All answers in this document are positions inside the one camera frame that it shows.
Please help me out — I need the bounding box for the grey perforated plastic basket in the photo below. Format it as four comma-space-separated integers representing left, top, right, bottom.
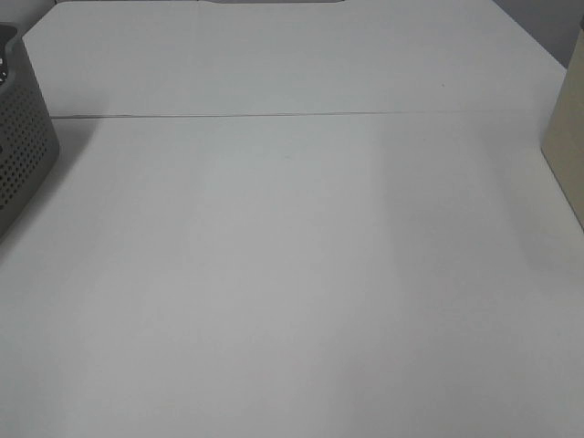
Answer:
1, 23, 60, 235

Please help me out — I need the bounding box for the beige box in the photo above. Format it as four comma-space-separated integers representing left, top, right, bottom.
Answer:
541, 20, 584, 226

